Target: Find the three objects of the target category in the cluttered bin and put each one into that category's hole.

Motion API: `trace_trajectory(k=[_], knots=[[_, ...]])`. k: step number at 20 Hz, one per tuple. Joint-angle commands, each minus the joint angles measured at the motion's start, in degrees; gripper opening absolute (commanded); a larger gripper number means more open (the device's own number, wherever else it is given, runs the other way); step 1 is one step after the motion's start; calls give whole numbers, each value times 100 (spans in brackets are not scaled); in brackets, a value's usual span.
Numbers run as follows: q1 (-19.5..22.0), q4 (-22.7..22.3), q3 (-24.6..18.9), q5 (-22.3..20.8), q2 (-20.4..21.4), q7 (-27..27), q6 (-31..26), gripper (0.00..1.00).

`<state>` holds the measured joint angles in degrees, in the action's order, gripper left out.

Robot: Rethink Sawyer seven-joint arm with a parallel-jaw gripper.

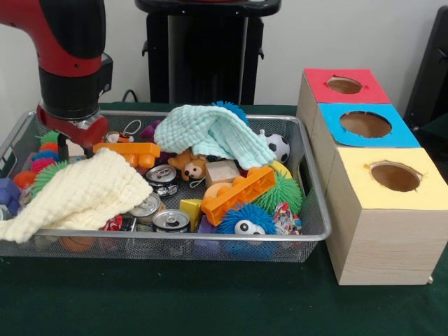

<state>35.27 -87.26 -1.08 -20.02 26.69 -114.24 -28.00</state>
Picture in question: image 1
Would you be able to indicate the long orange toy brick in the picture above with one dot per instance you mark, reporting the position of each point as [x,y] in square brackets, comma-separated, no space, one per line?
[238,194]

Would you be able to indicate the pale blue waffle cloth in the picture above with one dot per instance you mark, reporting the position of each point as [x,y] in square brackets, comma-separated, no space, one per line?
[210,133]

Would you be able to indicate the dark green table cloth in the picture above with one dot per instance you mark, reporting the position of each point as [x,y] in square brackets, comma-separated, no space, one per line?
[210,301]

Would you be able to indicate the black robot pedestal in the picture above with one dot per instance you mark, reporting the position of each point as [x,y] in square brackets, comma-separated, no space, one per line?
[203,56]

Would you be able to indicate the black drink can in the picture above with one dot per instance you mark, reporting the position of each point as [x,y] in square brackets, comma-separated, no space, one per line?
[171,219]

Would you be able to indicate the light green spiky ball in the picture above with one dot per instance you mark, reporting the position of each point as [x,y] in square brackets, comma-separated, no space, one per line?
[45,175]

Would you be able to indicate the silver drink can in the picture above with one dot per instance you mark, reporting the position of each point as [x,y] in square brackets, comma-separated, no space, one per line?
[148,206]

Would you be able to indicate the black upright panel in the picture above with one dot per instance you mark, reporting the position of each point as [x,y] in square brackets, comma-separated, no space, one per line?
[434,70]

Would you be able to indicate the shallow clear mesh bin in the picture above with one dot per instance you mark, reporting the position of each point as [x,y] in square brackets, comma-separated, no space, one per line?
[210,126]

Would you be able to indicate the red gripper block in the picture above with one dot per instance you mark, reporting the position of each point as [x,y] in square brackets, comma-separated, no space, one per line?
[66,131]

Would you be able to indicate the orange toy brick with studs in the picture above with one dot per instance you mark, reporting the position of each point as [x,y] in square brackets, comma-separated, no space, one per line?
[133,150]

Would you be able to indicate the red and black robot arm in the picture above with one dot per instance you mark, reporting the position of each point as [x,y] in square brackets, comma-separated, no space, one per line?
[70,49]

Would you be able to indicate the large green spiky ball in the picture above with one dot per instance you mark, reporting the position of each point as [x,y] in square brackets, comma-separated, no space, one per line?
[288,197]

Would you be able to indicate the small soccer ball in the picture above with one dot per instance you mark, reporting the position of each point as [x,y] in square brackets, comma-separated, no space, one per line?
[280,148]

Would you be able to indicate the blue spiky ball with eyes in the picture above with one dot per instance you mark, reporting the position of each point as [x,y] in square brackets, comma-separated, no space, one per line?
[245,218]

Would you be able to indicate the small brown teddy toy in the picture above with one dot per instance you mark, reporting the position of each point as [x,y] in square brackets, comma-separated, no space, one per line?
[189,166]

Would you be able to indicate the wooden box with three holes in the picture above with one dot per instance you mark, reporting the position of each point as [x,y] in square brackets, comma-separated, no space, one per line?
[378,245]

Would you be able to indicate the cream yellow knitted cloth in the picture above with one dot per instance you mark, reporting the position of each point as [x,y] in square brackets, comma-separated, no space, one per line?
[77,196]

